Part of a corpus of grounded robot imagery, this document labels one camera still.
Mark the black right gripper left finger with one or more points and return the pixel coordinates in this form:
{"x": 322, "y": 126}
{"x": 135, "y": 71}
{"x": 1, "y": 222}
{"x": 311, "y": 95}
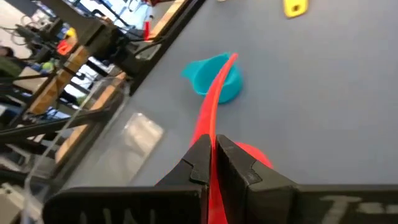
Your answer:
{"x": 174, "y": 202}

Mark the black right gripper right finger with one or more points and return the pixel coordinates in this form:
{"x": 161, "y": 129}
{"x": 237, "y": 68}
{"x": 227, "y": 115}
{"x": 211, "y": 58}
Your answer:
{"x": 264, "y": 202}

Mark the red measuring cup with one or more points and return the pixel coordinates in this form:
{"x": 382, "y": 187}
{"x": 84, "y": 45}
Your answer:
{"x": 206, "y": 118}

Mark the teal measuring cup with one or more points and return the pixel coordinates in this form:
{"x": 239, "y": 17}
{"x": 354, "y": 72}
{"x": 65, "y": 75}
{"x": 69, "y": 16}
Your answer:
{"x": 199, "y": 77}

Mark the yellow measuring cup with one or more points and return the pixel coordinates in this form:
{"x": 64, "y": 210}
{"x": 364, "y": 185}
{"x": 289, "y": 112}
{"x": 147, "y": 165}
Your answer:
{"x": 287, "y": 12}

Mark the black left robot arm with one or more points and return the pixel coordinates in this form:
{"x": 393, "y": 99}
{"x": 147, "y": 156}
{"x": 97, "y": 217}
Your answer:
{"x": 105, "y": 40}

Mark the clear plastic basket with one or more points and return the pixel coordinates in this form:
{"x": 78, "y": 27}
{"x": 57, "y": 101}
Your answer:
{"x": 140, "y": 133}

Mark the black aluminium table frame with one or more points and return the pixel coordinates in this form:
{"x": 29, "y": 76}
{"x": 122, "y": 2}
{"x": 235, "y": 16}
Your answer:
{"x": 174, "y": 28}

